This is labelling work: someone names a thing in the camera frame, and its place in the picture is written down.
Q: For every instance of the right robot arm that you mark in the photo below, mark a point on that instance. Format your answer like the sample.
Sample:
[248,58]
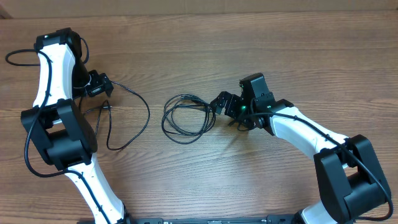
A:
[351,182]

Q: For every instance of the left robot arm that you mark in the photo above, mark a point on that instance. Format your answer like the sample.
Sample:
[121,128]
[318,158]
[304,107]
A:
[58,129]

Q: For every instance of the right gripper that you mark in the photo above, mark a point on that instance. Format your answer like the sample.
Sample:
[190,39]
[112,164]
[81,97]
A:
[232,101]

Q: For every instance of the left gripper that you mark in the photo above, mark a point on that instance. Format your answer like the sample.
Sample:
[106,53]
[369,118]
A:
[101,83]

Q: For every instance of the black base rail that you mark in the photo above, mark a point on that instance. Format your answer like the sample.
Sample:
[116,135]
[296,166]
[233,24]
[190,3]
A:
[214,221]

